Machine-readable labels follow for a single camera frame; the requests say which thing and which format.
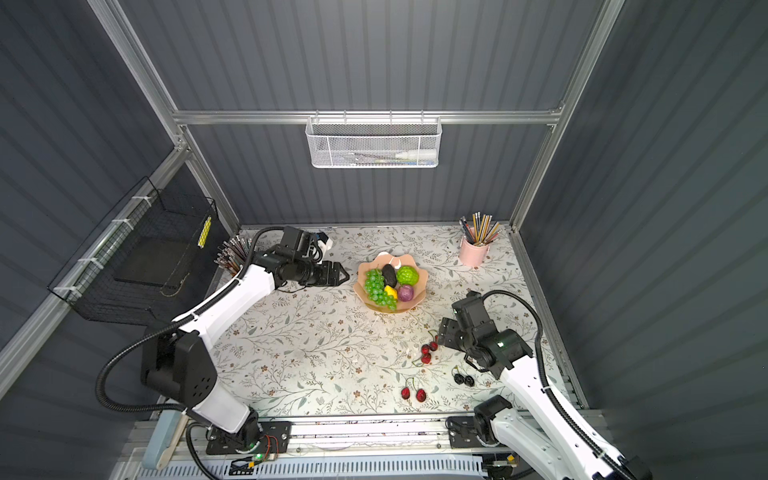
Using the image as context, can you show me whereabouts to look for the green grape bunch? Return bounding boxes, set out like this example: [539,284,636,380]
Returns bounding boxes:
[364,269,398,311]

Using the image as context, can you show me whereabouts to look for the dark avocado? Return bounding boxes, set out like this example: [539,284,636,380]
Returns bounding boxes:
[381,264,398,288]

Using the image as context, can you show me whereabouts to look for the pink faceted fruit bowl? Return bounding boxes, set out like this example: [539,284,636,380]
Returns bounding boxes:
[353,253,429,313]

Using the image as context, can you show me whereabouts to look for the yellow lemon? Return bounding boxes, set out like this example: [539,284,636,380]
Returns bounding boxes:
[384,286,398,301]

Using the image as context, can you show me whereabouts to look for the red cherry cluster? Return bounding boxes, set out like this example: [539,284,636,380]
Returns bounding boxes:
[412,330,439,366]

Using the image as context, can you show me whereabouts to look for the green custard apple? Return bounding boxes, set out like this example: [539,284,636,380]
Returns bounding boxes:
[396,265,420,286]

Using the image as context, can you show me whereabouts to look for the purple fig fruit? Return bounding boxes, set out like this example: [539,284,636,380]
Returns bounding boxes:
[398,285,415,302]

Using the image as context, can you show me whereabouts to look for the red cherry pair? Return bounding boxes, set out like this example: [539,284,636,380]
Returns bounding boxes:
[400,378,427,403]

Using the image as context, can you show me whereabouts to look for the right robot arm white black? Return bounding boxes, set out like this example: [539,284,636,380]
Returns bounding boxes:
[438,290,653,479]

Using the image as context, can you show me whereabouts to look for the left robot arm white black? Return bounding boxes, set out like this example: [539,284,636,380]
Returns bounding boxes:
[140,226,350,453]

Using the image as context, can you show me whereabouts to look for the dark black cherry pair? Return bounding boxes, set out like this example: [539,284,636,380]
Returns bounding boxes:
[451,366,475,388]

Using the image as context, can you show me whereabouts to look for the pencils in red cup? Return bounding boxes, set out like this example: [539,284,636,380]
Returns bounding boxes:
[215,235,252,276]

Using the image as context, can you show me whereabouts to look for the pink pencil cup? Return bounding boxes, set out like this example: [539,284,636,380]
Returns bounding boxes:
[458,238,490,268]

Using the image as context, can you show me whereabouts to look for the pencils in pink cup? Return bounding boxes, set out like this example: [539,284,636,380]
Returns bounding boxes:
[459,212,501,246]

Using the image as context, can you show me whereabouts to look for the light blue brush tool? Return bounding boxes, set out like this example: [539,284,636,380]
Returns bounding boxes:
[141,410,189,471]

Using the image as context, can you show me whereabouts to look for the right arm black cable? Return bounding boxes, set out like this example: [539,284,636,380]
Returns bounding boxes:
[479,289,637,480]

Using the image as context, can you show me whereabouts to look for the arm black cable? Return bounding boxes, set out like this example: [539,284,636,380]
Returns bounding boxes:
[479,289,637,480]
[94,225,286,414]

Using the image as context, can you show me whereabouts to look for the white wire mesh basket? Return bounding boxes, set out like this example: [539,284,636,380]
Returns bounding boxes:
[305,117,443,169]

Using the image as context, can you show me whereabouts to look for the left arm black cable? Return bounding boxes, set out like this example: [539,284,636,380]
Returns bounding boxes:
[94,225,286,414]

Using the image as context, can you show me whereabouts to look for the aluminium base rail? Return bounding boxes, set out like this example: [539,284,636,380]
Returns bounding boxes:
[119,410,499,463]

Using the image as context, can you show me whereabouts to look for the black wire wall basket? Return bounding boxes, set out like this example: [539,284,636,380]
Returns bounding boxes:
[48,183,227,327]

